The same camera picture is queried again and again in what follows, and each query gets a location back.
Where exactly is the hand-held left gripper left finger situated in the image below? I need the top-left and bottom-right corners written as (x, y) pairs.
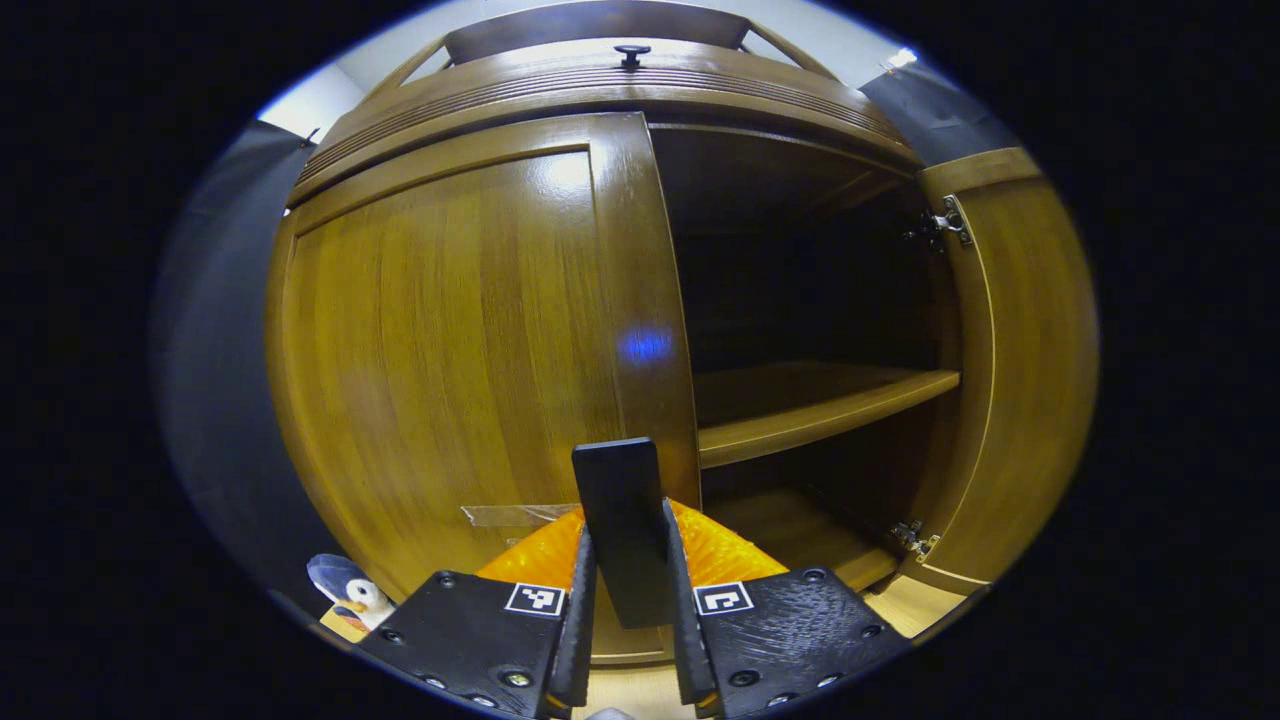
top-left (355, 507), bottom-right (599, 720)

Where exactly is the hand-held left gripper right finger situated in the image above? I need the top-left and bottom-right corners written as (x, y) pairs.
top-left (662, 498), bottom-right (913, 720)

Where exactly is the black door handle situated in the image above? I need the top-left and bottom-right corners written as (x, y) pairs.
top-left (572, 437), bottom-right (679, 629)

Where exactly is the wooden shoe cabinet door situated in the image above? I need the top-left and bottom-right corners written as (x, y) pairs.
top-left (900, 147), bottom-right (1101, 596)
top-left (265, 112), bottom-right (701, 666)

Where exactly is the wooden double-door shoe cabinet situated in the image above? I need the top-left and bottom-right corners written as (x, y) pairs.
top-left (285, 0), bottom-right (961, 591)

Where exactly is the metal door hinge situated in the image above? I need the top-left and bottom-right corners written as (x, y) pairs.
top-left (905, 195), bottom-right (973, 251)
top-left (890, 520), bottom-right (941, 559)

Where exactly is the wooden inner cabinet shelf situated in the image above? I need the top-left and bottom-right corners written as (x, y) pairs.
top-left (692, 360), bottom-right (961, 469)

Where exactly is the wooden cabinet drawer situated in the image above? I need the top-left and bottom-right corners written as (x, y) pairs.
top-left (290, 38), bottom-right (916, 196)

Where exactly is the penguin plush toy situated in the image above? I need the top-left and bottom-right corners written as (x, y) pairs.
top-left (306, 554), bottom-right (396, 633)

